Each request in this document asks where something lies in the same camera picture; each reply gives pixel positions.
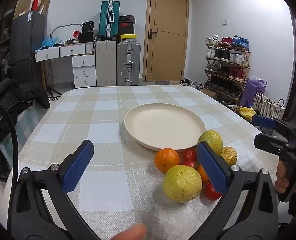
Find blue plastic bag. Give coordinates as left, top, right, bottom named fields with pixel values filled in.
left=42, top=36, right=59, bottom=47

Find rows of shoes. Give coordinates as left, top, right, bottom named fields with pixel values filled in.
left=204, top=35, right=250, bottom=99

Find pale yellow guava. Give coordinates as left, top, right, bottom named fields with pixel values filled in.
left=163, top=165, right=203, bottom=203

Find curved metal pipe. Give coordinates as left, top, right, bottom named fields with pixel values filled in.
left=50, top=23, right=83, bottom=39

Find scattered loose sneakers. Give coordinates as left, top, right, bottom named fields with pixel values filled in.
left=180, top=78, right=208, bottom=90

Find black bag with white label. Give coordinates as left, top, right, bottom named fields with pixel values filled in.
left=81, top=20, right=95, bottom=33

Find dark grey refrigerator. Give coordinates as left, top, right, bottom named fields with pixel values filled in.
left=11, top=10, right=47, bottom=85

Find black jacket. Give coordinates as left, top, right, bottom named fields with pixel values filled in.
left=0, top=78, right=51, bottom=153

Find yellow cloth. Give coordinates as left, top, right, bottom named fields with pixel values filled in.
left=238, top=107, right=257, bottom=120

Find brown cardboard box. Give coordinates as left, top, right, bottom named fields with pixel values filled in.
left=39, top=0, right=51, bottom=15

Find orange mandarin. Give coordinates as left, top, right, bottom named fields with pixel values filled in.
left=197, top=164, right=211, bottom=187
left=154, top=148, right=180, bottom=173

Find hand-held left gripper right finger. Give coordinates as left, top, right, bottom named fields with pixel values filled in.
left=196, top=141, right=280, bottom=240

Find white desk with drawers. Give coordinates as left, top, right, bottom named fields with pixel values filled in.
left=35, top=42, right=97, bottom=88

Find wooden door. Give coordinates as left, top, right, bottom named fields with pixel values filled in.
left=142, top=0, right=190, bottom=82

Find yellow and black shoe box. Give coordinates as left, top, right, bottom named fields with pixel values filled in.
left=119, top=34, right=138, bottom=43

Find silver suitcase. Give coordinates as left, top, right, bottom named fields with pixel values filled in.
left=116, top=42, right=141, bottom=86

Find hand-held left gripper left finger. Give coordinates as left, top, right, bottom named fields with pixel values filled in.
left=8, top=140, right=98, bottom=240

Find black cable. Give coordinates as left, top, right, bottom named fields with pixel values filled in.
left=0, top=97, right=19, bottom=180

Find woven basket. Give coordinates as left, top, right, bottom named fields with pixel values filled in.
left=252, top=92, right=286, bottom=135

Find teal suitcase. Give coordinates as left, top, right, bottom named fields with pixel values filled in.
left=98, top=1, right=120, bottom=38

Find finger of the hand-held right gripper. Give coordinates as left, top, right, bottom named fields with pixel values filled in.
left=254, top=133, right=292, bottom=157
left=252, top=114, right=296, bottom=140

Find person's right hand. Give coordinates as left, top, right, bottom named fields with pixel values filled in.
left=274, top=161, right=292, bottom=194

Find purple bag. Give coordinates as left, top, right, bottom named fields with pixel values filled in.
left=239, top=77, right=268, bottom=108

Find cream round plate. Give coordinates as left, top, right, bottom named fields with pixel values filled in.
left=124, top=103, right=206, bottom=152

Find person's left hand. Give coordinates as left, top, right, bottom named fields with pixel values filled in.
left=109, top=224, right=147, bottom=240

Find dark display cabinet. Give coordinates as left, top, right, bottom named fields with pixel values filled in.
left=0, top=0, right=20, bottom=85

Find beige suitcase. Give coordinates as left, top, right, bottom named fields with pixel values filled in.
left=95, top=40, right=117, bottom=87

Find small yellow guava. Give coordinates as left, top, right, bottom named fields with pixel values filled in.
left=220, top=146, right=238, bottom=165

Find small cardboard box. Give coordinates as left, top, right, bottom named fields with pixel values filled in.
left=199, top=88, right=217, bottom=98

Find checked tablecloth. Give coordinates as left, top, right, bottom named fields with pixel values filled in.
left=6, top=85, right=289, bottom=240

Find wooden shoe rack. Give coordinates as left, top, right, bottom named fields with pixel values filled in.
left=205, top=44, right=251, bottom=105

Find large green guava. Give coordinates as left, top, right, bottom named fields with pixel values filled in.
left=197, top=130, right=223, bottom=155

